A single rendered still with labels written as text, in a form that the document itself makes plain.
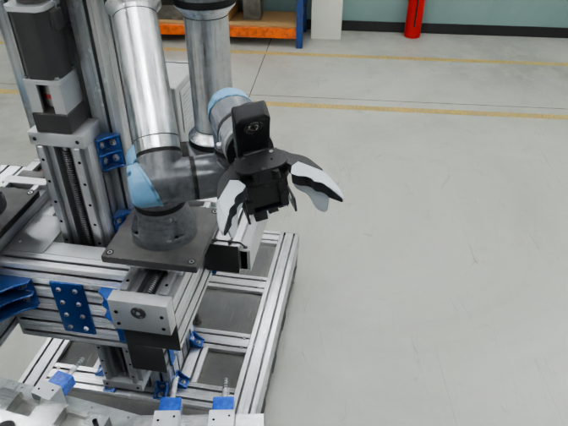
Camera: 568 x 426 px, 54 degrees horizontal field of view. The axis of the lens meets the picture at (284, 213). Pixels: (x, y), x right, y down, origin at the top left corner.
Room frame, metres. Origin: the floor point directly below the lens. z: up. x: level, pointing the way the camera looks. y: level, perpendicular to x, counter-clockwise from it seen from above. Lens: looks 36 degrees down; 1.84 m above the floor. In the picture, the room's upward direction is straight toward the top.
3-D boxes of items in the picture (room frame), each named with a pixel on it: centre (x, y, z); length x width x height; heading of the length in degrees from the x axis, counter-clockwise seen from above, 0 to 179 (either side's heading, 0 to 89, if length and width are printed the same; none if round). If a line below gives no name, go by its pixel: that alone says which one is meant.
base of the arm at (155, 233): (1.03, 0.28, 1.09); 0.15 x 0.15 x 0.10
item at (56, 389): (0.77, 0.48, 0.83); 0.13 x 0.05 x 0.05; 158
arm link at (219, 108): (0.82, 0.08, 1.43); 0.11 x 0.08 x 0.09; 16
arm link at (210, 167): (0.81, 0.10, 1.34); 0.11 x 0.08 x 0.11; 106
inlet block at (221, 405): (0.69, 0.12, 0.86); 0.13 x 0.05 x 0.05; 1
